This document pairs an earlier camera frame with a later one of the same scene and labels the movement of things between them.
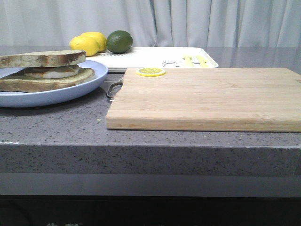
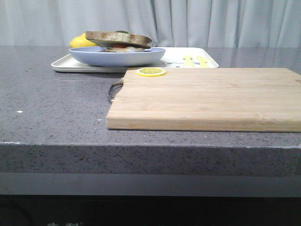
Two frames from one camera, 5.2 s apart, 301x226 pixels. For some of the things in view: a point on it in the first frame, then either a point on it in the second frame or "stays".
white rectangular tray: (158, 57) stays
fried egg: (49, 72) to (127, 49)
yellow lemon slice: (150, 71) stays
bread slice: (51, 58) to (120, 38)
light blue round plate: (15, 99) to (97, 56)
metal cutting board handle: (114, 88) stays
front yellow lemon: (80, 43) stays
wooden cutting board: (255, 100) stays
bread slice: (17, 81) to (118, 50)
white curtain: (200, 23) stays
